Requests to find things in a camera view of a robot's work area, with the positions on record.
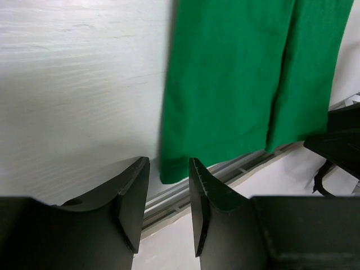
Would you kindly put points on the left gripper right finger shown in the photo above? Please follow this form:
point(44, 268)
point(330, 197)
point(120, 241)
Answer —
point(335, 247)

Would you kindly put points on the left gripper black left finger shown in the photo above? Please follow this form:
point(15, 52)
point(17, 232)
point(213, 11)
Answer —
point(100, 229)

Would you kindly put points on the green t shirt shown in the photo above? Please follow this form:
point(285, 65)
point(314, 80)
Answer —
point(245, 76)

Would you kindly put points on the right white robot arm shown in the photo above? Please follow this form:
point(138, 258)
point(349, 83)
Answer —
point(339, 145)

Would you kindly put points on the aluminium rail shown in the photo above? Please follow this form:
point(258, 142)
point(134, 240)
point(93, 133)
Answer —
point(271, 196)

